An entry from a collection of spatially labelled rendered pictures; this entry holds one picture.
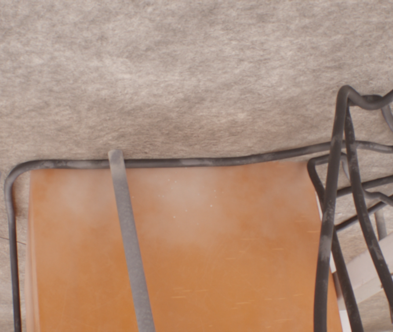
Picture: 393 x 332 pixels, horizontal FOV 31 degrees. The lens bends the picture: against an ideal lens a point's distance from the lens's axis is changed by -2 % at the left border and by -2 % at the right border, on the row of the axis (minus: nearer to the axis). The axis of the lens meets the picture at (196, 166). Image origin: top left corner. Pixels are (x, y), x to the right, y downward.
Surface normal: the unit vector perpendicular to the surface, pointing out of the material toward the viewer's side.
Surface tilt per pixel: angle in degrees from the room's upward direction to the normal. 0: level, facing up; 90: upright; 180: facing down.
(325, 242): 110
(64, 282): 90
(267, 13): 0
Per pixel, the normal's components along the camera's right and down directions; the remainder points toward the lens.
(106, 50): 0.13, 0.91
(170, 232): 0.23, -0.43
